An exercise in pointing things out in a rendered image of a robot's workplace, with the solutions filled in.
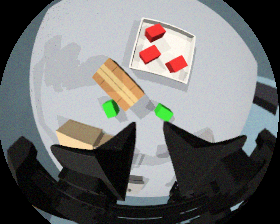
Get red block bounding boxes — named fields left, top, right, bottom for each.
left=165, top=55, right=188, bottom=73
left=139, top=45, right=161, bottom=65
left=145, top=24, right=166, bottom=43

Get green block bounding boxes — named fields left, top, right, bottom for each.
left=102, top=99, right=120, bottom=118
left=154, top=103, right=173, bottom=121

